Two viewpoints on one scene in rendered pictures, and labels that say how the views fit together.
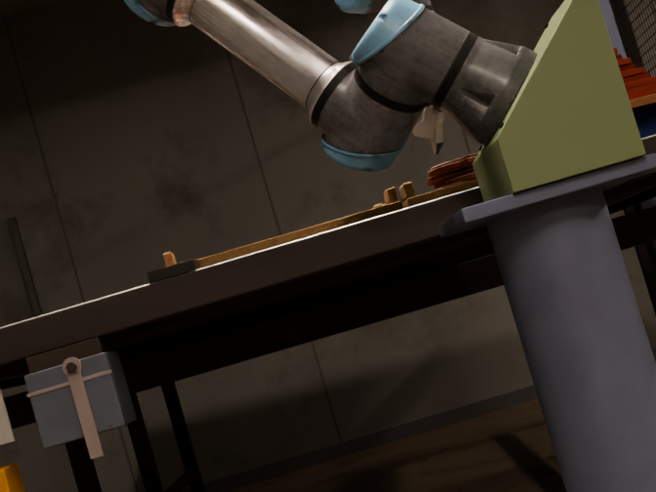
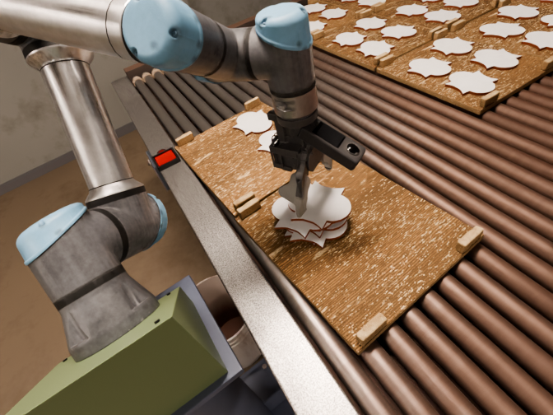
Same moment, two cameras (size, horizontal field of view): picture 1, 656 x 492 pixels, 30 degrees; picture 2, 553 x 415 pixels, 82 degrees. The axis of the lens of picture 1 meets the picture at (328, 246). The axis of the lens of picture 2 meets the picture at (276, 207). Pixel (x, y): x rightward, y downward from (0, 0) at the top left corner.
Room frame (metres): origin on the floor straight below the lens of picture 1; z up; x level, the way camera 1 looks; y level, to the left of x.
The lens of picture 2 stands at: (1.94, -0.69, 1.51)
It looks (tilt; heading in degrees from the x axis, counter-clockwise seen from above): 47 degrees down; 69
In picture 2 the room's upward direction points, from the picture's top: 15 degrees counter-clockwise
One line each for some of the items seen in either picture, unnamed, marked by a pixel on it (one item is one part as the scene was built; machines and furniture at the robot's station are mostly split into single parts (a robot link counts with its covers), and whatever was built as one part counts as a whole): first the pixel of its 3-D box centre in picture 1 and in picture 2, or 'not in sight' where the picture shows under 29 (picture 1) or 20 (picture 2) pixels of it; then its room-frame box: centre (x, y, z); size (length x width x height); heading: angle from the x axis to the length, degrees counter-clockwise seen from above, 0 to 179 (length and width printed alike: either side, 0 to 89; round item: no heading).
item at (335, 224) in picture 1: (284, 246); (250, 150); (2.20, 0.08, 0.93); 0.41 x 0.35 x 0.02; 93
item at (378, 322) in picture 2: not in sight; (371, 328); (2.10, -0.54, 0.95); 0.06 x 0.02 x 0.03; 4
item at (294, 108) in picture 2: not in sight; (294, 100); (2.18, -0.27, 1.23); 0.08 x 0.08 x 0.05
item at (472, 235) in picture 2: not in sight; (469, 239); (2.37, -0.52, 0.95); 0.06 x 0.02 x 0.03; 4
